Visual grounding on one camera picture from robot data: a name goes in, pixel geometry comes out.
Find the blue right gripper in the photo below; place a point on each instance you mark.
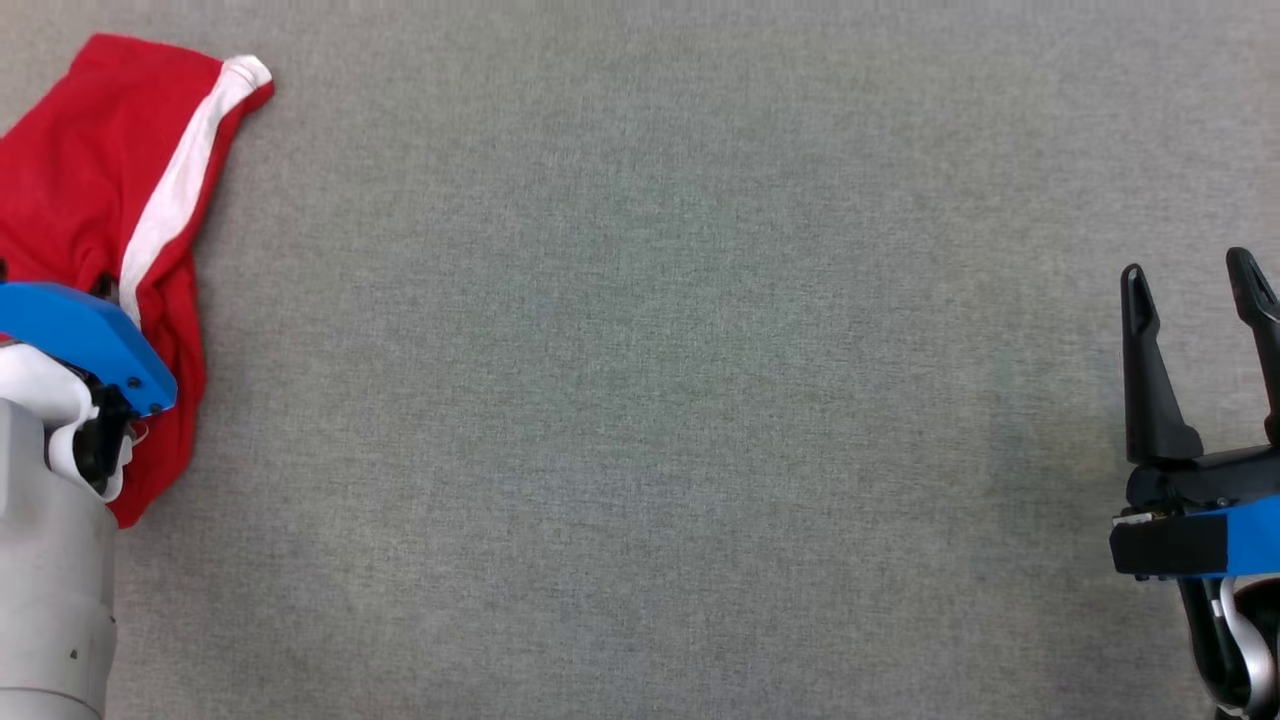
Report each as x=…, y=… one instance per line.
x=1200, y=540

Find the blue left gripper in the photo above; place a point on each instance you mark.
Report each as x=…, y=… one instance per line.
x=80, y=335

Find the red shorts with white stripe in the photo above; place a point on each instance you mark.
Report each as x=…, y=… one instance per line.
x=90, y=160

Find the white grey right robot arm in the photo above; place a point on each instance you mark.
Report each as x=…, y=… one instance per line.
x=1250, y=640

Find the grey fabric sofa seat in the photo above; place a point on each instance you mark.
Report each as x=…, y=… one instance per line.
x=640, y=400

